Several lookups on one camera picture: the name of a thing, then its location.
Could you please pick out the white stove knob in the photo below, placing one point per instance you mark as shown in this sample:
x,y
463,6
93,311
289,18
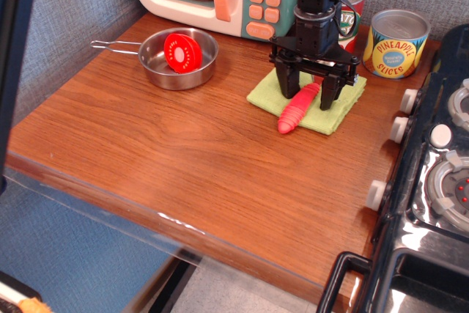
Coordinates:
x,y
375,194
408,100
398,129

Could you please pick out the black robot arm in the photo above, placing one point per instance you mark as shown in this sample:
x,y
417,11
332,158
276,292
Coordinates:
x,y
314,48

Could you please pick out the tomato sauce can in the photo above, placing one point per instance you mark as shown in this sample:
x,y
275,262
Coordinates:
x,y
351,12

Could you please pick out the red toy tomato slice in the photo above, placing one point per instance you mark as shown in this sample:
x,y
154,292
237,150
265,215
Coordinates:
x,y
182,53

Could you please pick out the pineapple slices can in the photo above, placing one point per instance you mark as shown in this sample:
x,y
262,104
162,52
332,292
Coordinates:
x,y
395,43

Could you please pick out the white stove knob upper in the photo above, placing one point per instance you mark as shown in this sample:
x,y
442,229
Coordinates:
x,y
408,100

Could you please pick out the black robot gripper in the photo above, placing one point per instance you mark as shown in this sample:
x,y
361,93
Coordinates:
x,y
313,47

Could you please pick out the white stove knob middle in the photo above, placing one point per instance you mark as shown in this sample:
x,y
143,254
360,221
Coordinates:
x,y
398,129

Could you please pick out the black toy stove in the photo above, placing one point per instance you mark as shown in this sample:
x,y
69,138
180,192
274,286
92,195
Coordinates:
x,y
419,260

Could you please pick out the red handled metal spoon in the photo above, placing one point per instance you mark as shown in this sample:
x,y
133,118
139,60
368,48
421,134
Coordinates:
x,y
299,105

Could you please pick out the small steel pan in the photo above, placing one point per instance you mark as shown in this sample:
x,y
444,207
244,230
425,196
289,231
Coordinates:
x,y
151,56

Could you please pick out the white stove knob lower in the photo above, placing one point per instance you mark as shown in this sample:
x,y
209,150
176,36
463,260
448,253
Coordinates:
x,y
375,194

